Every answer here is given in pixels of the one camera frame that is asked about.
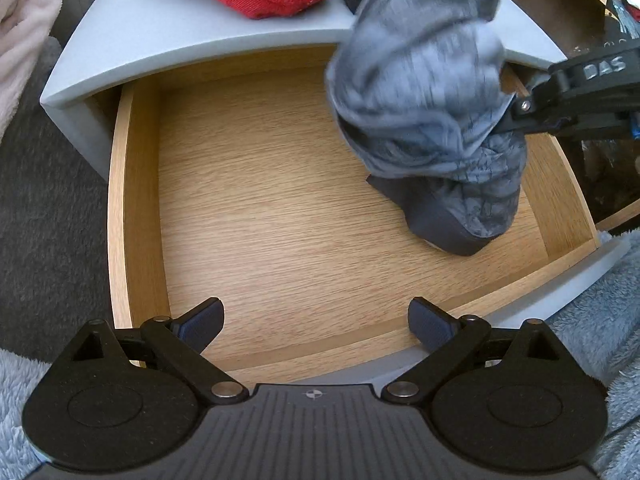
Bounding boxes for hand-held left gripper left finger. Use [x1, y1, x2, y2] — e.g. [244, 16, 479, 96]
[70, 297, 249, 406]

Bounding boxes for wooden drawer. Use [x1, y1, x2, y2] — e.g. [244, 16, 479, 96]
[107, 45, 632, 388]

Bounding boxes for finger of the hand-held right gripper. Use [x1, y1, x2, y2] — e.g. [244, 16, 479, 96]
[499, 45, 640, 137]

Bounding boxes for dark grey bed side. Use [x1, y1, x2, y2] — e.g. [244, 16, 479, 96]
[0, 35, 116, 361]

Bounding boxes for grey patterned underwear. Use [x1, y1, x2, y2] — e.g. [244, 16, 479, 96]
[324, 0, 530, 257]

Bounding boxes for pale pink blanket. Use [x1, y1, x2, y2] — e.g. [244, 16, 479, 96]
[0, 0, 67, 136]

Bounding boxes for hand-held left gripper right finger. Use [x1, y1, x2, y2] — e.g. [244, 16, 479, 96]
[382, 297, 568, 406]

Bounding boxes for grey nightstand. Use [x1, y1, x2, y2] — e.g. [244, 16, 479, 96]
[40, 0, 571, 181]

